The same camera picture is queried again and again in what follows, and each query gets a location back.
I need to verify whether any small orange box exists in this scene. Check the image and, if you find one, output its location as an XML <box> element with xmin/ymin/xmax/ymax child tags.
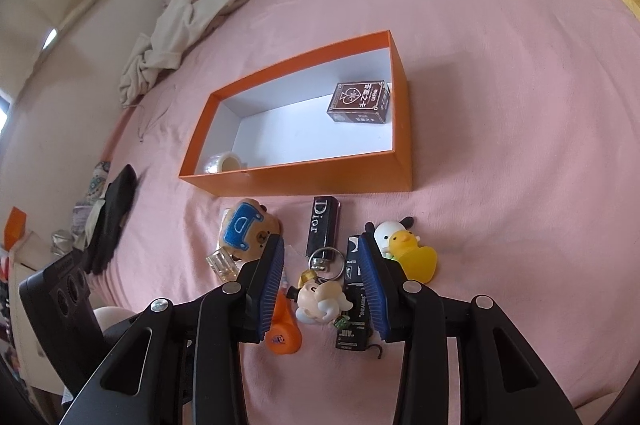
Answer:
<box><xmin>5</xmin><ymin>207</ymin><xmax>28</xmax><ymax>251</ymax></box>

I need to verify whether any orange cardboard box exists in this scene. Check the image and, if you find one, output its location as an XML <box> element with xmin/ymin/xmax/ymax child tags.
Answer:
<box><xmin>178</xmin><ymin>29</ymin><xmax>414</xmax><ymax>196</ymax></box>

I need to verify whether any brown bear plush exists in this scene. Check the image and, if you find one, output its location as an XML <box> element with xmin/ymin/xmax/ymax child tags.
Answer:
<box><xmin>221</xmin><ymin>199</ymin><xmax>282</xmax><ymax>262</ymax></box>

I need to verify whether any pink bed sheet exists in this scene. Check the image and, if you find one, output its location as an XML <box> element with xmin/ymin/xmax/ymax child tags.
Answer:
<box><xmin>85</xmin><ymin>0</ymin><xmax>638</xmax><ymax>408</ymax></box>

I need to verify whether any yellow rubber duck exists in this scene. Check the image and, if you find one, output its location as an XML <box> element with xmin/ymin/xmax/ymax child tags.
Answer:
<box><xmin>387</xmin><ymin>230</ymin><xmax>440</xmax><ymax>284</ymax></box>

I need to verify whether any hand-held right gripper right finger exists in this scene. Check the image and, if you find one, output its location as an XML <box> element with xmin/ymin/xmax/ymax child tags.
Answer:
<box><xmin>357</xmin><ymin>232</ymin><xmax>583</xmax><ymax>425</ymax></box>

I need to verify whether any black lipstick box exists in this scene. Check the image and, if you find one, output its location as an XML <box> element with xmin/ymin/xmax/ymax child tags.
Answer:
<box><xmin>305</xmin><ymin>195</ymin><xmax>342</xmax><ymax>258</ymax></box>

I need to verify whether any black cloth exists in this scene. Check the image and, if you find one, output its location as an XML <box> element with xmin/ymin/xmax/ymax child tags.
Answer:
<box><xmin>80</xmin><ymin>164</ymin><xmax>138</xmax><ymax>276</ymax></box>

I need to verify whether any hat figurine keyring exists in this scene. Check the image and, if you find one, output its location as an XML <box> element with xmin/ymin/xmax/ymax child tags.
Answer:
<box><xmin>287</xmin><ymin>247</ymin><xmax>353</xmax><ymax>331</ymax></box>

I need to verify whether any white cow toy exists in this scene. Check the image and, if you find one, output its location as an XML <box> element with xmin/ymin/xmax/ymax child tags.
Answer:
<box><xmin>364</xmin><ymin>216</ymin><xmax>416</xmax><ymax>261</ymax></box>

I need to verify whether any cream crumpled cloth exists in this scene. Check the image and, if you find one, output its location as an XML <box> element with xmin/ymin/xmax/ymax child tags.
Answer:
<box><xmin>119</xmin><ymin>0</ymin><xmax>256</xmax><ymax>108</ymax></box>

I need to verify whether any floral patterned cloth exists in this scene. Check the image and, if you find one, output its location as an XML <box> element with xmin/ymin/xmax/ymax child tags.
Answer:
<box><xmin>74</xmin><ymin>160</ymin><xmax>112</xmax><ymax>251</ymax></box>

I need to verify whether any glass perfume bottle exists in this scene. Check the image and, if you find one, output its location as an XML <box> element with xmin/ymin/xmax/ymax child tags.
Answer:
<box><xmin>206</xmin><ymin>247</ymin><xmax>243</xmax><ymax>282</ymax></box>

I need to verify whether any glossy black packet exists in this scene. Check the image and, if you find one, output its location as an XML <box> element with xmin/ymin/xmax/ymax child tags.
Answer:
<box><xmin>334</xmin><ymin>232</ymin><xmax>383</xmax><ymax>361</ymax></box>

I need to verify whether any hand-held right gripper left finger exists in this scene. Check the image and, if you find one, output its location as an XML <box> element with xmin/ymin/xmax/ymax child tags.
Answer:
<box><xmin>59</xmin><ymin>234</ymin><xmax>287</xmax><ymax>425</ymax></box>

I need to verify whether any clear tape roll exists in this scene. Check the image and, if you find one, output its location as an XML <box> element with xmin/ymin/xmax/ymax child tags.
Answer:
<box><xmin>202</xmin><ymin>151</ymin><xmax>247</xmax><ymax>174</ymax></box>

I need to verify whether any orange plastic toy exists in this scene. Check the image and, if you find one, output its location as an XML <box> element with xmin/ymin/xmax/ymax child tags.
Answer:
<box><xmin>265</xmin><ymin>290</ymin><xmax>303</xmax><ymax>356</ymax></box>

